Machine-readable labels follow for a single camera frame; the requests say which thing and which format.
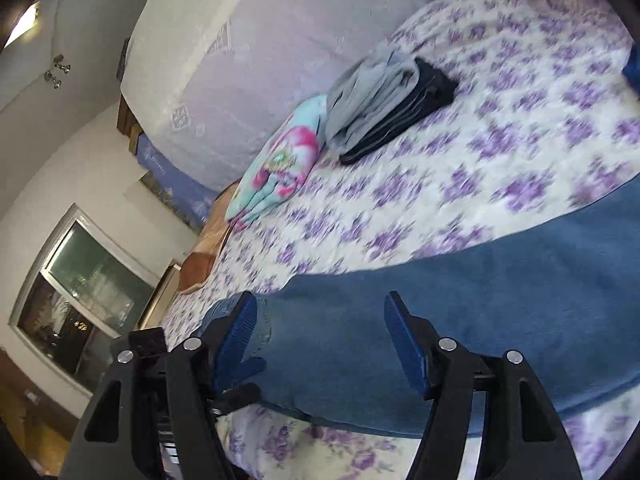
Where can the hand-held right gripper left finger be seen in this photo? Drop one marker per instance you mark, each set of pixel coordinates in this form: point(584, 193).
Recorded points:
point(235, 345)

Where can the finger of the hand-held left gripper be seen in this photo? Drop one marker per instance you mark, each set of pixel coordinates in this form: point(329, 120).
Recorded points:
point(247, 367)
point(240, 394)

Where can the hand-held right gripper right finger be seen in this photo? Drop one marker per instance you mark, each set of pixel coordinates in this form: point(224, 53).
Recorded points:
point(407, 350)

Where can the blue denim jeans pants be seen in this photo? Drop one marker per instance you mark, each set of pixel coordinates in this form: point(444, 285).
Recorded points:
point(450, 300)

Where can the bright blue pants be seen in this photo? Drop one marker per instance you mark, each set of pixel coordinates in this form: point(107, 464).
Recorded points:
point(633, 72)

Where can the dark navy folded pants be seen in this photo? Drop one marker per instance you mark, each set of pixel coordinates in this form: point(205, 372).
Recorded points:
point(425, 92)

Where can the brown cushion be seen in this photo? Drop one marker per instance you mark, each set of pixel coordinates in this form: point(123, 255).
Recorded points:
point(200, 265)

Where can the white framed window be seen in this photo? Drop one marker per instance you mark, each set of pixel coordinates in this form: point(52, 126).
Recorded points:
point(90, 270)

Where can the blue printed mattress bag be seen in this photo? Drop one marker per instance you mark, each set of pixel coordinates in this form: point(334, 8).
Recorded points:
point(175, 180)

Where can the pink teal floral folded blanket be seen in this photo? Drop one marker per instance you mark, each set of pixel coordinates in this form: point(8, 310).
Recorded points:
point(280, 160)

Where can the grey folded sweatpants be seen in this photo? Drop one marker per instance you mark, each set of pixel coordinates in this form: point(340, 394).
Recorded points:
point(365, 100)

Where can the purple floral bed sheet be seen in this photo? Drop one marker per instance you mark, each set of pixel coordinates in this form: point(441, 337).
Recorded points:
point(500, 110)

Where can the ceiling light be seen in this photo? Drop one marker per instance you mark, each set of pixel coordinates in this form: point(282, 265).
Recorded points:
point(22, 22)

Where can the metal wall hook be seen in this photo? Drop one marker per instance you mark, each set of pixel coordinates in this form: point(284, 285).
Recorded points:
point(62, 63)
point(52, 80)

